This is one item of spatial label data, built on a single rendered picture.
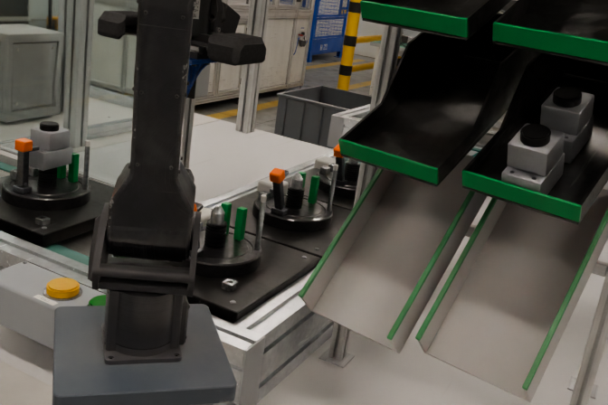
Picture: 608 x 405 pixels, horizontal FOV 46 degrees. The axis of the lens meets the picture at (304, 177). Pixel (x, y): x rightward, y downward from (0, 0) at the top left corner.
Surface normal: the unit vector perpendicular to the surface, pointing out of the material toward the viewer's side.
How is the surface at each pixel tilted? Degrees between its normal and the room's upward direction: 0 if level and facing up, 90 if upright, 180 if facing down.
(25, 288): 0
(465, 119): 25
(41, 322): 90
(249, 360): 90
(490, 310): 45
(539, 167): 115
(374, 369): 0
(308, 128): 90
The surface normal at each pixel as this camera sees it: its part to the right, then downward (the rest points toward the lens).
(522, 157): -0.61, 0.54
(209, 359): 0.14, -0.95
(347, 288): -0.33, -0.57
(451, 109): -0.13, -0.80
